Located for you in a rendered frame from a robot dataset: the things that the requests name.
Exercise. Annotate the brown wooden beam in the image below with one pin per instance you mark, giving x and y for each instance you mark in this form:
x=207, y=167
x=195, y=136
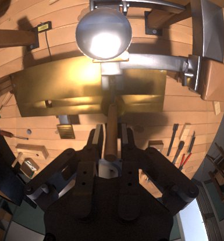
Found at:
x=165, y=17
x=10, y=38

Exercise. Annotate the pale wooden stick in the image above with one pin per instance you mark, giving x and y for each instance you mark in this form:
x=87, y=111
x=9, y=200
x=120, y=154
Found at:
x=17, y=159

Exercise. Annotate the black flat bar tool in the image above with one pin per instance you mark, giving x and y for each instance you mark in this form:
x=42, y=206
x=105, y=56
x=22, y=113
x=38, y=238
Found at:
x=173, y=138

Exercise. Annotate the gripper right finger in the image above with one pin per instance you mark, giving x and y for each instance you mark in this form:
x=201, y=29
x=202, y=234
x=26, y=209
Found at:
x=165, y=170

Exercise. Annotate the brown box with green print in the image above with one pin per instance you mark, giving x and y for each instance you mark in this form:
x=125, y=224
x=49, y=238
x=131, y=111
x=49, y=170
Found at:
x=29, y=166

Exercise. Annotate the grey guide block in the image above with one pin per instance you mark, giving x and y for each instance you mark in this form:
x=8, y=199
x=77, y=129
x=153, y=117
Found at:
x=112, y=71

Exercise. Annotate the small brown wooden box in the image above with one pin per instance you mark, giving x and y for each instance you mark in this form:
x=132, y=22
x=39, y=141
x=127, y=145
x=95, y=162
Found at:
x=156, y=145

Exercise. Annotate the black steel bracket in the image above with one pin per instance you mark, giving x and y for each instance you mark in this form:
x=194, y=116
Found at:
x=35, y=45
x=153, y=31

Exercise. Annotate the grey steel clamp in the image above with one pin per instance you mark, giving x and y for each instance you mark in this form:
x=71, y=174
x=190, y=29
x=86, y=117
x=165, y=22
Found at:
x=193, y=71

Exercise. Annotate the brown wooden block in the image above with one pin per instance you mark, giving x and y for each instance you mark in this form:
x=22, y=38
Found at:
x=1, y=85

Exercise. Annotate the black box with yellow label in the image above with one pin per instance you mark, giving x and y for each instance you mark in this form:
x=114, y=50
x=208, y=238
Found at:
x=44, y=27

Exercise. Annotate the brown wooden chair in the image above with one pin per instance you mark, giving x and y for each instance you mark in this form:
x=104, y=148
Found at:
x=222, y=170

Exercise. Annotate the brown wooden pull rod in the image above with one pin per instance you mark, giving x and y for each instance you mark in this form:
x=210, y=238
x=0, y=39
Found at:
x=111, y=134

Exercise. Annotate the brass lyre plate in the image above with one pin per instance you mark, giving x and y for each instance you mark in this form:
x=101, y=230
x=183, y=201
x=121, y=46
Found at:
x=59, y=85

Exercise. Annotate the grey round disc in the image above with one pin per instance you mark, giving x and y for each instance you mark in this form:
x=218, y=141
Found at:
x=29, y=131

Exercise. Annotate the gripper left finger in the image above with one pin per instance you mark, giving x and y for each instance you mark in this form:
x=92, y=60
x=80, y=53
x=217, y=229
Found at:
x=55, y=168

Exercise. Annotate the pale wooden block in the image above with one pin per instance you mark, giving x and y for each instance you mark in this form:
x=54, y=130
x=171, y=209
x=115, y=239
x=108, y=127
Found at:
x=216, y=107
x=185, y=131

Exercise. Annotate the tan wooden angle block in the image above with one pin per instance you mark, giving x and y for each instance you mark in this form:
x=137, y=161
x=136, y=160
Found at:
x=33, y=150

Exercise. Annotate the grey shelf unit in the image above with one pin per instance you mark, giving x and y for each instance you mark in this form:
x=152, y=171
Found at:
x=1, y=217

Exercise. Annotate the dark grey chisel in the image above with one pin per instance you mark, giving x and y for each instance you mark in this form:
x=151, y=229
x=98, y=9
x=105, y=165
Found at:
x=192, y=142

